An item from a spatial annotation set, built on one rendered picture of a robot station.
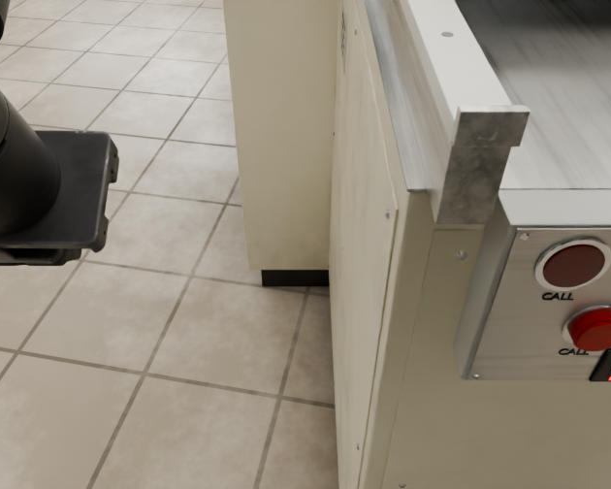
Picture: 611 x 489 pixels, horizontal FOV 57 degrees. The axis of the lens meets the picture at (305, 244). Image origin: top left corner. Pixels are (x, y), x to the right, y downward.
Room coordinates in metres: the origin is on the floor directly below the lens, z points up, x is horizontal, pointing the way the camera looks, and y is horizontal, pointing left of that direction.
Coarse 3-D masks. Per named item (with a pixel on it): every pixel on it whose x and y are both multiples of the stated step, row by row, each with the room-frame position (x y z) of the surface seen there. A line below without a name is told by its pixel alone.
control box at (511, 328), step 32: (512, 192) 0.25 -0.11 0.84; (544, 192) 0.25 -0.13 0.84; (576, 192) 0.25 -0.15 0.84; (608, 192) 0.25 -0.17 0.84; (512, 224) 0.22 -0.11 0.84; (544, 224) 0.22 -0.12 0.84; (576, 224) 0.22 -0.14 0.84; (608, 224) 0.22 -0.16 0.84; (480, 256) 0.25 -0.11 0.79; (512, 256) 0.22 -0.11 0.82; (544, 256) 0.22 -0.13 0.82; (608, 256) 0.22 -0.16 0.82; (480, 288) 0.23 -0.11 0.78; (512, 288) 0.22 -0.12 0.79; (544, 288) 0.22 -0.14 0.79; (576, 288) 0.22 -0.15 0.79; (608, 288) 0.22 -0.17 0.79; (480, 320) 0.22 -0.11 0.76; (512, 320) 0.22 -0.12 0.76; (544, 320) 0.22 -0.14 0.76; (576, 320) 0.22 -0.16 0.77; (480, 352) 0.22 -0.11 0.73; (512, 352) 0.22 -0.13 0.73; (544, 352) 0.22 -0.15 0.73; (576, 352) 0.22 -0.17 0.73; (608, 352) 0.22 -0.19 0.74
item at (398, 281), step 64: (512, 0) 0.54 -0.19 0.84; (576, 0) 0.54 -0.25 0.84; (384, 64) 0.41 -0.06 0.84; (512, 64) 0.41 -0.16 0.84; (576, 64) 0.41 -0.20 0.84; (384, 128) 0.36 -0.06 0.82; (576, 128) 0.31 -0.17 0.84; (384, 192) 0.31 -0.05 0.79; (384, 256) 0.28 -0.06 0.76; (448, 256) 0.25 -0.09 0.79; (384, 320) 0.26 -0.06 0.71; (448, 320) 0.25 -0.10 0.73; (384, 384) 0.25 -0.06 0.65; (448, 384) 0.25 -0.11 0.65; (512, 384) 0.25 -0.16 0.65; (576, 384) 0.25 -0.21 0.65; (384, 448) 0.25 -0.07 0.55; (448, 448) 0.25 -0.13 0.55; (512, 448) 0.25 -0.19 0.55; (576, 448) 0.25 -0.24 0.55
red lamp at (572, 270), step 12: (564, 252) 0.22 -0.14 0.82; (576, 252) 0.22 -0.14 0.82; (588, 252) 0.22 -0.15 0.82; (600, 252) 0.22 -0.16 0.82; (552, 264) 0.22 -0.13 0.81; (564, 264) 0.22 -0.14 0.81; (576, 264) 0.22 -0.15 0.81; (588, 264) 0.22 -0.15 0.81; (600, 264) 0.22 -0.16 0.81; (552, 276) 0.22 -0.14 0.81; (564, 276) 0.22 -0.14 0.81; (576, 276) 0.22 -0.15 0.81; (588, 276) 0.22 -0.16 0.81
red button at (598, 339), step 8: (600, 312) 0.22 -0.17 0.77; (608, 312) 0.22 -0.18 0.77; (584, 320) 0.22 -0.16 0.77; (592, 320) 0.21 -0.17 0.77; (600, 320) 0.21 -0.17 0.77; (608, 320) 0.21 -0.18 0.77; (576, 328) 0.21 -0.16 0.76; (584, 328) 0.21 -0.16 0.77; (592, 328) 0.21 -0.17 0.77; (600, 328) 0.21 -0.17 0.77; (608, 328) 0.21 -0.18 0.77; (576, 336) 0.21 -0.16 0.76; (584, 336) 0.21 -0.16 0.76; (592, 336) 0.21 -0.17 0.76; (600, 336) 0.21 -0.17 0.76; (608, 336) 0.21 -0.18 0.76; (576, 344) 0.21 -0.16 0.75; (584, 344) 0.21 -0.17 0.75; (592, 344) 0.21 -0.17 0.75; (600, 344) 0.21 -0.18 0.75; (608, 344) 0.21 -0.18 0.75
